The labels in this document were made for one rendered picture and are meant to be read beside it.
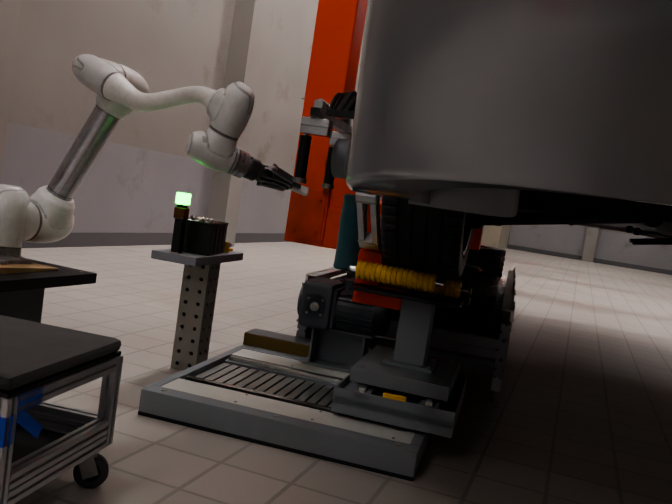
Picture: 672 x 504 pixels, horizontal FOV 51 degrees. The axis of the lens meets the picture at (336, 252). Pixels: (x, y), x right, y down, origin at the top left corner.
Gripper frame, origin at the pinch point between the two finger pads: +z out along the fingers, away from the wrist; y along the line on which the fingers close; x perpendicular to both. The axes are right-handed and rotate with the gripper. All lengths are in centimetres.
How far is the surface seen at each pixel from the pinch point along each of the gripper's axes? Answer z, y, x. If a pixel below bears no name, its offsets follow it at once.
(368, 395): 23, 20, -72
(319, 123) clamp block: -12.9, 34.5, 1.3
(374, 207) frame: 5.5, 40.7, -23.5
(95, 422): -54, 28, -97
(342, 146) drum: 0.4, 26.5, 3.5
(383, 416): 28, 21, -77
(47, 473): -63, 41, -111
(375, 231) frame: 11.6, 33.1, -26.0
